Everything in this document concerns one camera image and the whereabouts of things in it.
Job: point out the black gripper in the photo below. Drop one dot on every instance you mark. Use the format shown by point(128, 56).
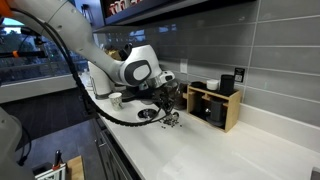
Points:
point(163, 91)

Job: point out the metal measuring spoon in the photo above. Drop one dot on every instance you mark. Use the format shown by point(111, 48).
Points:
point(175, 116)

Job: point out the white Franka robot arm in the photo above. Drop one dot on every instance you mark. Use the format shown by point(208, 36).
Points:
point(83, 40)

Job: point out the glass jar of coffee beans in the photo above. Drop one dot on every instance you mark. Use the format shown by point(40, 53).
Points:
point(181, 96)

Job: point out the spilled coffee beans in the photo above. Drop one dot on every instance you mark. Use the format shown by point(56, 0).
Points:
point(170, 122)

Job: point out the grey coffee press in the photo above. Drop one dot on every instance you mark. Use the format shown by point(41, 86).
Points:
point(216, 111)

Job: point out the white paper cup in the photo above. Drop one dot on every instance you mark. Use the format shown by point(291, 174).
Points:
point(115, 101)

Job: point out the black cylinder cup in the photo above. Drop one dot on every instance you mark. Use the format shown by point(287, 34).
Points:
point(227, 85)

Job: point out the wooden coffee tool rack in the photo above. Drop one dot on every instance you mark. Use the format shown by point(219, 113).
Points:
point(230, 110)

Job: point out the dark cabinet front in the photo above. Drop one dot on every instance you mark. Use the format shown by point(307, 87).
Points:
point(113, 156)

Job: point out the red white mug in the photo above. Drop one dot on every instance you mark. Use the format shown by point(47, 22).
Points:
point(112, 7)
point(121, 5)

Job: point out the wooden cutting board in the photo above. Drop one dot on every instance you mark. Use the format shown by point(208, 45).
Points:
point(75, 168)

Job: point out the white utensil rack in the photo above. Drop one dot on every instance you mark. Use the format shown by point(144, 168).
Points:
point(50, 173)

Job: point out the white single wall outlet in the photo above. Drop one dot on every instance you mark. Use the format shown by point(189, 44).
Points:
point(183, 66)

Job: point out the small black wall sign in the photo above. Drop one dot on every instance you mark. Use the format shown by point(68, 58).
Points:
point(239, 75)

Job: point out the black wall shelf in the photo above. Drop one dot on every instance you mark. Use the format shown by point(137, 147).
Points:
point(150, 10)

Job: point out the black camera stand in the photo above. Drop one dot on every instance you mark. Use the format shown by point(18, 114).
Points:
point(23, 53)

